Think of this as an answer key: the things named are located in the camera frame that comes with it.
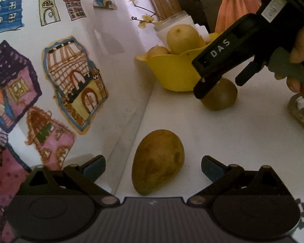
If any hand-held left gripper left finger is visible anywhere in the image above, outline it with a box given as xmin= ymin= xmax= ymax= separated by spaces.
xmin=14 ymin=155 xmax=120 ymax=206

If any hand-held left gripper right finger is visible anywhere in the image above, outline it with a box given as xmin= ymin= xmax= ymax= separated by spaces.
xmin=187 ymin=156 xmax=293 ymax=206

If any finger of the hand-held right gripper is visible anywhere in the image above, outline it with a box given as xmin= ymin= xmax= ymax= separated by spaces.
xmin=193 ymin=78 xmax=220 ymax=100
xmin=235 ymin=56 xmax=263 ymax=87

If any brown kiwi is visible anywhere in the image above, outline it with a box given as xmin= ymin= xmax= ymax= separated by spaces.
xmin=200 ymin=78 xmax=238 ymax=111

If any yellow bowl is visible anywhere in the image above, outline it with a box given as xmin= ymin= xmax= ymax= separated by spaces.
xmin=135 ymin=32 xmax=219 ymax=92

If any brown-green mango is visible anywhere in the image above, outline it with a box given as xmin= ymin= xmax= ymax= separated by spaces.
xmin=131 ymin=129 xmax=185 ymax=196

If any orange dress figure poster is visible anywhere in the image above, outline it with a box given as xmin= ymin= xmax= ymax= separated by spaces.
xmin=215 ymin=0 xmax=262 ymax=34

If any white folded tissue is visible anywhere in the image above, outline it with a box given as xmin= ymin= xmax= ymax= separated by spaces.
xmin=195 ymin=23 xmax=209 ymax=41

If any white printed table cover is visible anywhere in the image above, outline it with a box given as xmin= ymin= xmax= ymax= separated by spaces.
xmin=96 ymin=63 xmax=304 ymax=243

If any yellow pear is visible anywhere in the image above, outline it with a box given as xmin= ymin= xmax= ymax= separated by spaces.
xmin=166 ymin=24 xmax=206 ymax=55

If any small yellow-orange fruit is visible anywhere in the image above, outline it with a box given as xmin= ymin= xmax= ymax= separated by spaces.
xmin=145 ymin=46 xmax=170 ymax=59

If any grey metal tray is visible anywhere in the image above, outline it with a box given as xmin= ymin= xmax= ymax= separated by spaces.
xmin=287 ymin=92 xmax=304 ymax=137

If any white jar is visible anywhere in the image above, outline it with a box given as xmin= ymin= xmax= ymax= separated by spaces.
xmin=155 ymin=11 xmax=194 ymax=41

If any yellow flower sprig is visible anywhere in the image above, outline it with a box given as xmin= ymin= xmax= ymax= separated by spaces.
xmin=129 ymin=0 xmax=158 ymax=28

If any colourful houses wall poster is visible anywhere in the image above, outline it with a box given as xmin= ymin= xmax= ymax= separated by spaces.
xmin=0 ymin=0 xmax=154 ymax=243

